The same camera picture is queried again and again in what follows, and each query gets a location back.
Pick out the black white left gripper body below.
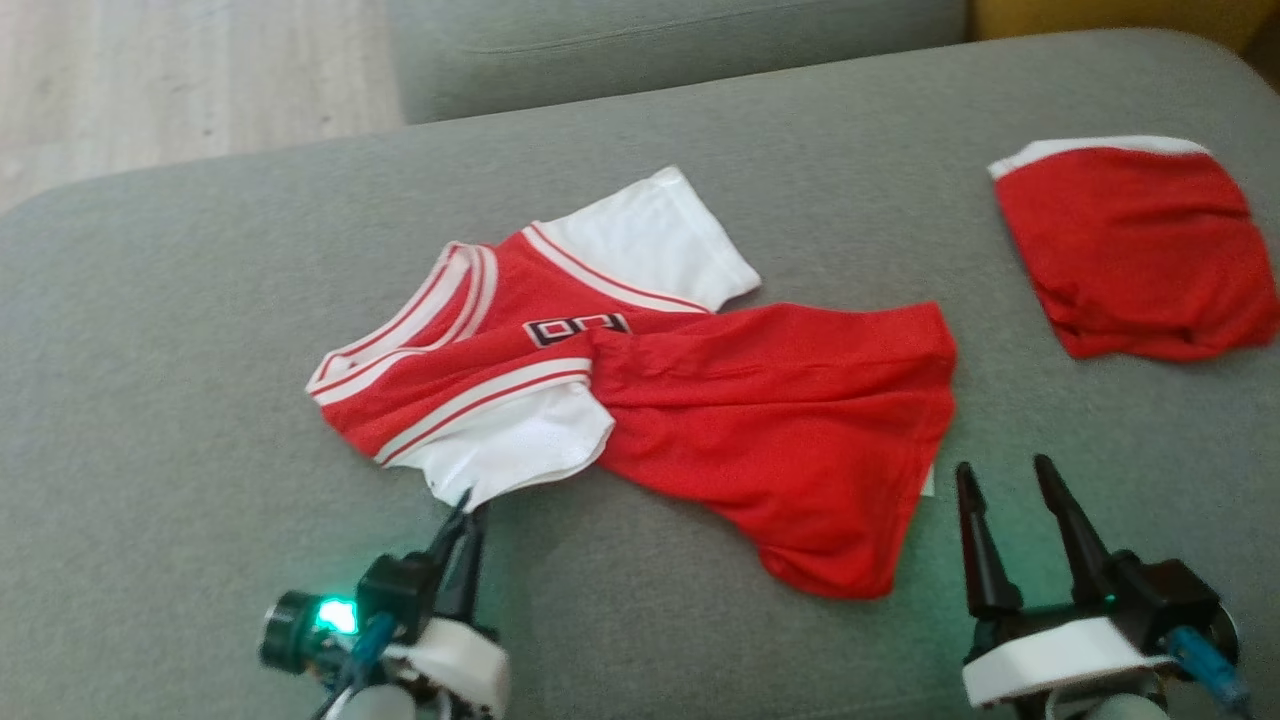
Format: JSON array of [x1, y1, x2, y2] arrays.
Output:
[[355, 553, 511, 720]]

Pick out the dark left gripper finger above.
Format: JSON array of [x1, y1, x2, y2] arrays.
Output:
[[420, 488, 471, 586], [437, 503, 491, 626]]

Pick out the red shorts with white waistband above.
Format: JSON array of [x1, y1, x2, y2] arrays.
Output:
[[988, 135, 1280, 363]]

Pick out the red and white jersey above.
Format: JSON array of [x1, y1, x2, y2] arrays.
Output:
[[305, 165, 959, 601]]

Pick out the mustard yellow cushion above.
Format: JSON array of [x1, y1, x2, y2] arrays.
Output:
[[975, 0, 1280, 56]]

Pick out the grey sofa seat cushion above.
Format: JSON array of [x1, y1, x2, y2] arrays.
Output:
[[0, 28, 1280, 720]]

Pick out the grey sofa side cushion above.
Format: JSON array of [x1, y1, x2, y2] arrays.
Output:
[[388, 0, 969, 125]]

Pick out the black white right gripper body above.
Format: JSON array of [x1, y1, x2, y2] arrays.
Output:
[[962, 550, 1221, 709]]

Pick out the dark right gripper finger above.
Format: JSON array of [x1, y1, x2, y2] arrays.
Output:
[[955, 462, 1023, 619], [1033, 455, 1116, 606]]

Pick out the blue left gripper cable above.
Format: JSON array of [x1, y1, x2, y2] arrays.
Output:
[[315, 612, 399, 719]]

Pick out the blue right gripper cable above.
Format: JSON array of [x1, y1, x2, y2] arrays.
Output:
[[1168, 625, 1253, 719]]

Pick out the blue gripper cable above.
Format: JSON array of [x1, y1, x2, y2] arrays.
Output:
[[315, 612, 399, 719], [1168, 625, 1253, 719]]

